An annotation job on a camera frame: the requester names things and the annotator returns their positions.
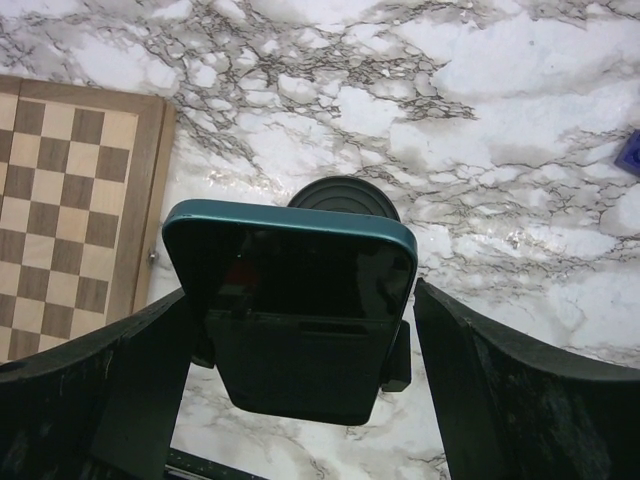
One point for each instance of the black round-base phone stand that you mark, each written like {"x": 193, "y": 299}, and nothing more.
{"x": 345, "y": 200}

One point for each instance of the teal smartphone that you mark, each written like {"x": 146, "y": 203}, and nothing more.
{"x": 341, "y": 407}

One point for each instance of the wooden chessboard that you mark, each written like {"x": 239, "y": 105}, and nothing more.
{"x": 83, "y": 173}

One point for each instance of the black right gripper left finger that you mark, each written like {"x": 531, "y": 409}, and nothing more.
{"x": 102, "y": 406}

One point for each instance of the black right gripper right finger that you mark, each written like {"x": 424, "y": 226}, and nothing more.
{"x": 509, "y": 406}

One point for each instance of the purple rectangular plate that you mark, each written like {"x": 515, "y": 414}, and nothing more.
{"x": 628, "y": 158}

